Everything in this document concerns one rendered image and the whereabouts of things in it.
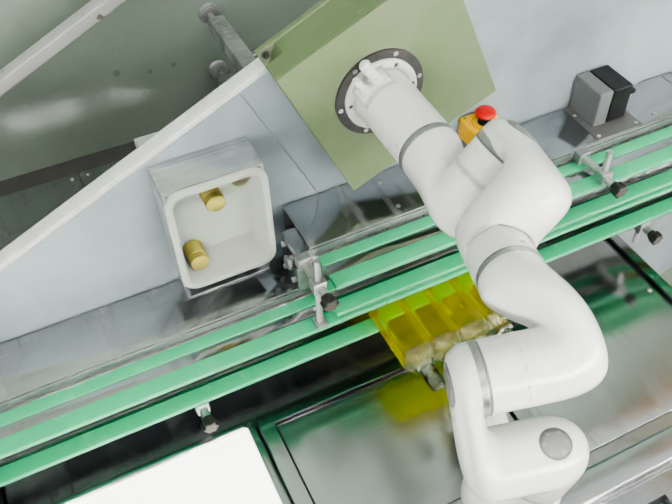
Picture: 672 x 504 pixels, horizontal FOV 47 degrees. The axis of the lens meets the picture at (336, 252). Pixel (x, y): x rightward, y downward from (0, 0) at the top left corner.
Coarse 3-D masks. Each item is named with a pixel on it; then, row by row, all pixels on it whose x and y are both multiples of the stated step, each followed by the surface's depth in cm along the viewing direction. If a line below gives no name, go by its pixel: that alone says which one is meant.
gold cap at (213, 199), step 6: (204, 192) 128; (210, 192) 128; (216, 192) 128; (204, 198) 128; (210, 198) 127; (216, 198) 127; (222, 198) 128; (210, 204) 128; (216, 204) 128; (222, 204) 129; (210, 210) 129; (216, 210) 129
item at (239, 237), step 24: (192, 192) 121; (240, 192) 135; (264, 192) 128; (168, 216) 122; (192, 216) 134; (216, 216) 136; (240, 216) 139; (264, 216) 132; (216, 240) 140; (240, 240) 141; (264, 240) 139; (216, 264) 138; (240, 264) 138
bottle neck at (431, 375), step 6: (420, 366) 136; (426, 366) 136; (432, 366) 136; (420, 372) 137; (426, 372) 135; (432, 372) 135; (438, 372) 135; (426, 378) 135; (432, 378) 134; (438, 378) 134; (432, 384) 134; (438, 384) 136; (444, 384) 135; (432, 390) 135; (438, 390) 136
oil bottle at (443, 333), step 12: (408, 300) 144; (420, 300) 144; (432, 300) 144; (420, 312) 142; (432, 312) 142; (444, 312) 142; (420, 324) 141; (432, 324) 140; (444, 324) 140; (432, 336) 139; (444, 336) 138; (456, 336) 139; (444, 348) 138
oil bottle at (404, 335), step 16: (400, 304) 144; (384, 320) 141; (400, 320) 141; (416, 320) 141; (384, 336) 144; (400, 336) 139; (416, 336) 139; (400, 352) 139; (416, 352) 136; (432, 352) 137; (416, 368) 137
